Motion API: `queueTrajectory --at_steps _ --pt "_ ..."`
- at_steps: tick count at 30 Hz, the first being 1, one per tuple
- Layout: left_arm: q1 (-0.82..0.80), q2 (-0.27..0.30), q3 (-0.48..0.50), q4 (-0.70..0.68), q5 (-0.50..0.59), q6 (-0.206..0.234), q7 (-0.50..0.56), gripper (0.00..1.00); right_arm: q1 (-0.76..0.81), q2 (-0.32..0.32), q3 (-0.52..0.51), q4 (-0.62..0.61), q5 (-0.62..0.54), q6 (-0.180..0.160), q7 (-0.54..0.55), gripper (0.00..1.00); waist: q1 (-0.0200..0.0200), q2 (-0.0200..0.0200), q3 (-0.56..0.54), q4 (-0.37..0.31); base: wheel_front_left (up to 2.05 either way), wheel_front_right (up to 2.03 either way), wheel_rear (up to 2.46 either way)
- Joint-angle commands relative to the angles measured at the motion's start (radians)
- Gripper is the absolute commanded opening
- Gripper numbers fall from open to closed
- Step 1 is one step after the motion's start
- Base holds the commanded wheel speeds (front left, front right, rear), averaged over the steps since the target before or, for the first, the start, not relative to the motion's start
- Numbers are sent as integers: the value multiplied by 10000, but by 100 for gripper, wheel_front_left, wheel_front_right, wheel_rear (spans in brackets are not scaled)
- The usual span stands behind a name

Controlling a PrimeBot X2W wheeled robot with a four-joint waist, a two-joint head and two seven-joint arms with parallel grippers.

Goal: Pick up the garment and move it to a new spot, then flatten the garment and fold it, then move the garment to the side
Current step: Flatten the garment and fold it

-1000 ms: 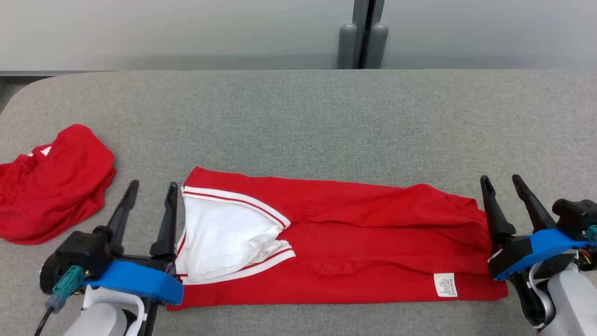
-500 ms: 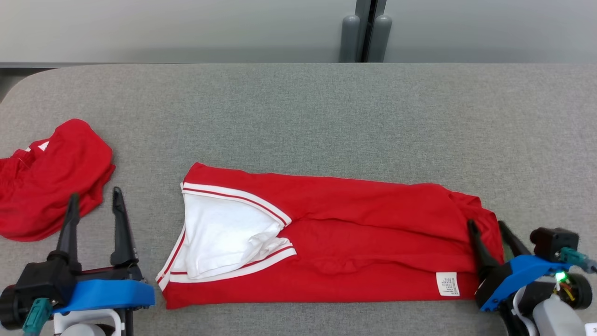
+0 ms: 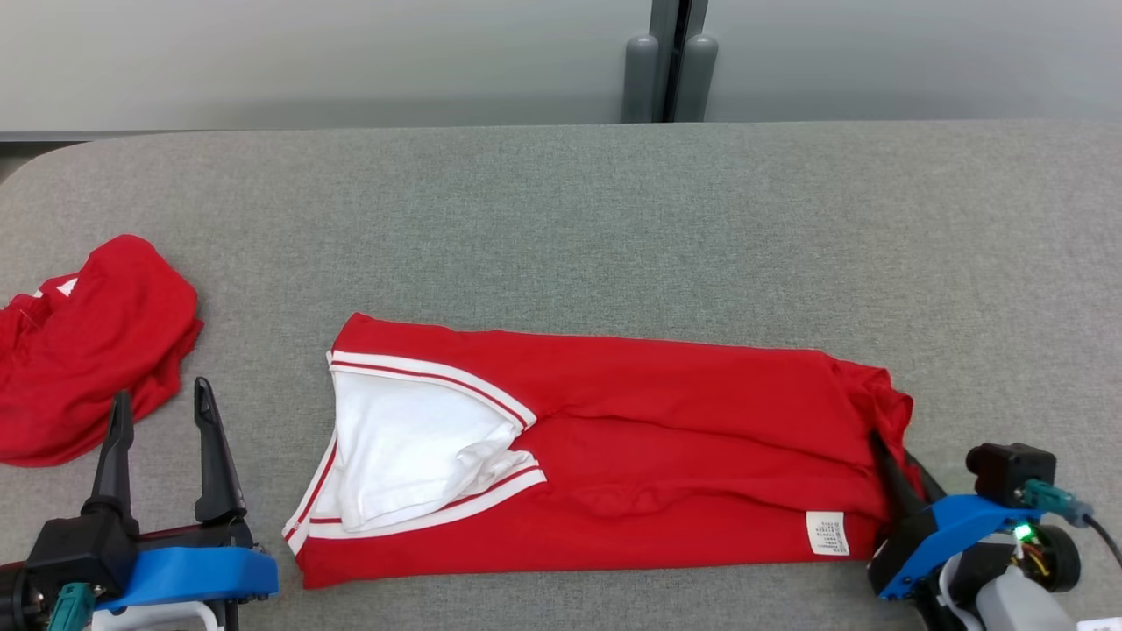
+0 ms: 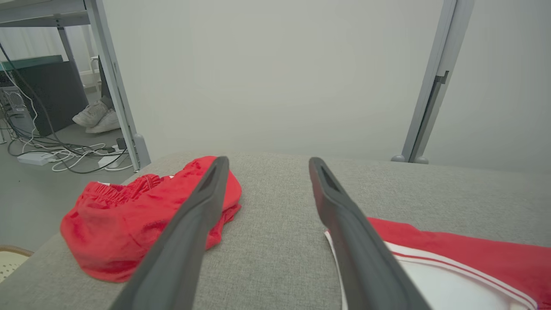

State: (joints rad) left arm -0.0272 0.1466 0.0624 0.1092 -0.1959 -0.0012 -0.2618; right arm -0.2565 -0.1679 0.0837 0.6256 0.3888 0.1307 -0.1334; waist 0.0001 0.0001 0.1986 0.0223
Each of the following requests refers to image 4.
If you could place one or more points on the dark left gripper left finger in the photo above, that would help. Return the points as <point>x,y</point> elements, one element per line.
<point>176,249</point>

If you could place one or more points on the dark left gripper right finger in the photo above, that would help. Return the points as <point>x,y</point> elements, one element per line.
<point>366,262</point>

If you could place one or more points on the red basketball shorts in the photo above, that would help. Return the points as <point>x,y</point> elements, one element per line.
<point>112,224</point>

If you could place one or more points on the red white striped jersey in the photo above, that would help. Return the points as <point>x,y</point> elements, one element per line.
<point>473,254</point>

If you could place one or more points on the white power adapter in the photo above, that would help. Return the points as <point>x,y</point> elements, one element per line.
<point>107,161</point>

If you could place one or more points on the black power plug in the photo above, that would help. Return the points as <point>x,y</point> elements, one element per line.
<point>121,143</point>

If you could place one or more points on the white sneaker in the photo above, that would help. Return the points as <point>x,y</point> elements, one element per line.
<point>90,114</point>
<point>105,124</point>

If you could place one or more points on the beige perforated chair seat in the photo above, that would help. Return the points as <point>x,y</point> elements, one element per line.
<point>10,265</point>

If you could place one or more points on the dark trouser leg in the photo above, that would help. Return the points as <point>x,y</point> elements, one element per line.
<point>104,86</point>

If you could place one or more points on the black desk panel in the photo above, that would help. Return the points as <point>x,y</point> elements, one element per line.
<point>56,94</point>

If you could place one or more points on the grey cart leg with wheel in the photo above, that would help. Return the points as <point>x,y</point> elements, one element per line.
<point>107,64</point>

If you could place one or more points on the grey computer case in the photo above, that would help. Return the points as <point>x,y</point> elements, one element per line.
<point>15,103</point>

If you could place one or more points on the grey rounded post foot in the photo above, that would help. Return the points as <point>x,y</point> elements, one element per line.
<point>421,160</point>
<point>398,159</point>

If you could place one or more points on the grey metal partition post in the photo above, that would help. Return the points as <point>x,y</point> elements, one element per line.
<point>439,56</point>

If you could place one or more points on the grey metal desk frame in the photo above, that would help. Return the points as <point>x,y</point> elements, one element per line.
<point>43,10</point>

